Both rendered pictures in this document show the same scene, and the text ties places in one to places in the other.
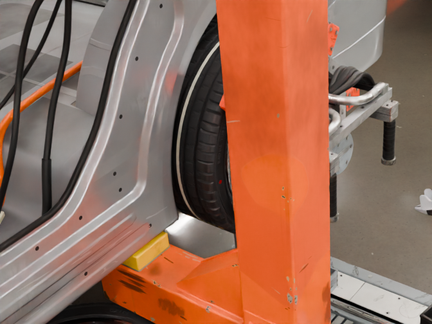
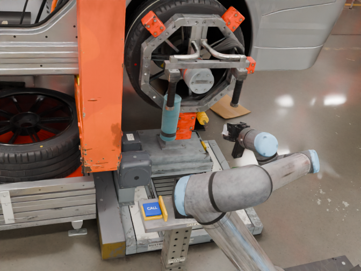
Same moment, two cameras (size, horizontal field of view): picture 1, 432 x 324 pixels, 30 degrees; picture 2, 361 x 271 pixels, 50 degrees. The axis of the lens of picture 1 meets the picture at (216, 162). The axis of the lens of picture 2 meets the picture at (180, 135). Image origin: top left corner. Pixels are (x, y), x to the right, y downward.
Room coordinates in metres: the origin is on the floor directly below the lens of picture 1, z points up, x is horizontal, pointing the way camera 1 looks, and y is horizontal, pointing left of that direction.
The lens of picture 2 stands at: (0.44, -1.12, 1.73)
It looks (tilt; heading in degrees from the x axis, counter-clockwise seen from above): 36 degrees down; 28
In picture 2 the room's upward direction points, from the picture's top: 9 degrees clockwise
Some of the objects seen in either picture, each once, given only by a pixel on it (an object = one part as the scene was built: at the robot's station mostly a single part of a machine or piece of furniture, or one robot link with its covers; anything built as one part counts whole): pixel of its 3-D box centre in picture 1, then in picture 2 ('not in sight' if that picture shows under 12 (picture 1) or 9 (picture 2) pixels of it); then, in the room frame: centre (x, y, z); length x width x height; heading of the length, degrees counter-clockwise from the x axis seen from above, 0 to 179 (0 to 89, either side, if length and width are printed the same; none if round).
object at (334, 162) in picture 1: (320, 161); (172, 72); (1.82, -0.28, 0.93); 0.09 x 0.05 x 0.05; 49
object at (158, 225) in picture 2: not in sight; (187, 210); (1.57, -0.60, 0.44); 0.43 x 0.17 x 0.03; 139
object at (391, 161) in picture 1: (389, 139); (237, 91); (2.06, -0.52, 0.83); 0.04 x 0.04 x 0.16
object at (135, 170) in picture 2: not in sight; (129, 162); (1.83, -0.06, 0.26); 0.42 x 0.18 x 0.35; 49
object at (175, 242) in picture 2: not in sight; (175, 242); (1.55, -0.58, 0.21); 0.10 x 0.10 x 0.42; 49
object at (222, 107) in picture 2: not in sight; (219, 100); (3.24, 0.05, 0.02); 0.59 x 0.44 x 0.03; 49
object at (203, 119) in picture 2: not in sight; (197, 109); (2.24, -0.24, 0.51); 0.29 x 0.06 x 0.06; 49
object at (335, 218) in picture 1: (330, 195); (171, 94); (1.80, -0.30, 0.83); 0.04 x 0.04 x 0.16
